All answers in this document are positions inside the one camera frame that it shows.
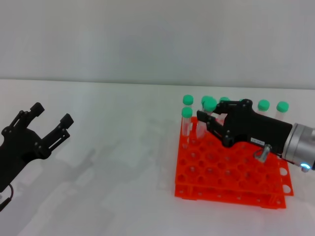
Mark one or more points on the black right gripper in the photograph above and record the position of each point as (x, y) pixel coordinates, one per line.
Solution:
(258, 129)

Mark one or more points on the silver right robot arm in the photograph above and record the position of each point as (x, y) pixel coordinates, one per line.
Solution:
(301, 145)

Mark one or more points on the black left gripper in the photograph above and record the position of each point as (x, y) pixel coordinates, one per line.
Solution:
(17, 155)

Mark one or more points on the orange test tube rack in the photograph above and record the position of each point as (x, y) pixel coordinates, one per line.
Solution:
(221, 172)

